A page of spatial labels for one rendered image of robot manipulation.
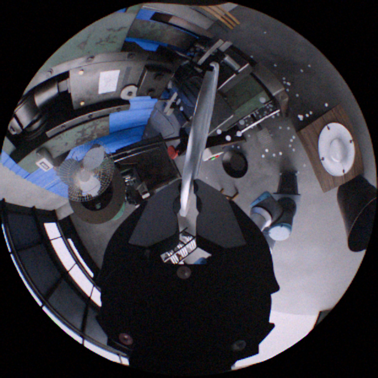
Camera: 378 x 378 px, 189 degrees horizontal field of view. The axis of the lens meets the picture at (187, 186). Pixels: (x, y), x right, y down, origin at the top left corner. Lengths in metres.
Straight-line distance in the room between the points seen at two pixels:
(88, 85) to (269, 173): 1.28
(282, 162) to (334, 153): 0.54
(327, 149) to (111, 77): 0.95
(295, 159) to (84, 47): 1.24
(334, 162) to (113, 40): 0.95
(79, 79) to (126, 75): 0.13
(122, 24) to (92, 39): 0.05
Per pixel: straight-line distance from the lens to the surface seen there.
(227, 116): 0.37
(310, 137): 0.78
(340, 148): 0.84
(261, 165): 1.18
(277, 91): 0.49
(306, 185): 1.21
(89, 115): 0.39
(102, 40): 0.29
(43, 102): 0.43
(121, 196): 1.51
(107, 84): 0.38
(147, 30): 0.61
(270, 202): 0.55
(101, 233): 7.00
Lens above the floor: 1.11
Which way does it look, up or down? 35 degrees down
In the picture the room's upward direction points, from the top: 118 degrees counter-clockwise
